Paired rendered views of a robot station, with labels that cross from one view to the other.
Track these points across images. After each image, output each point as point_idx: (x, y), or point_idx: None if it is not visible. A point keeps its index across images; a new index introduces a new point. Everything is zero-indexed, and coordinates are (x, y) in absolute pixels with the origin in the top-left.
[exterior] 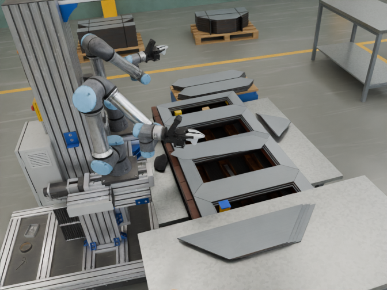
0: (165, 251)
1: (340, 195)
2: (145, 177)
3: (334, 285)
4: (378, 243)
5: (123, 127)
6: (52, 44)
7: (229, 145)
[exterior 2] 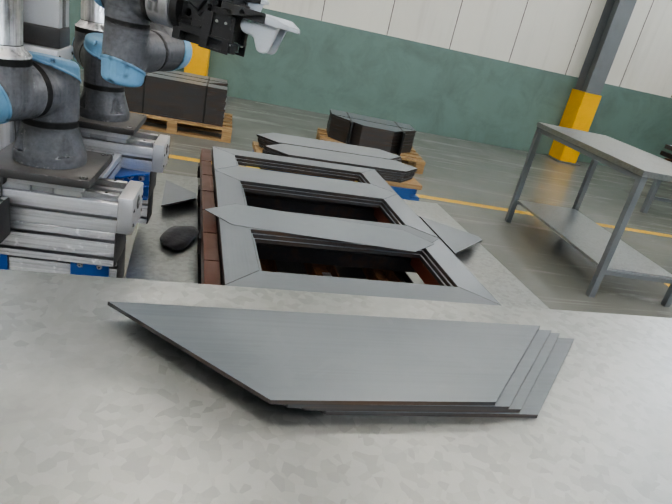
0: (41, 331)
1: (640, 340)
2: (112, 201)
3: None
4: None
5: (113, 114)
6: None
7: (346, 230)
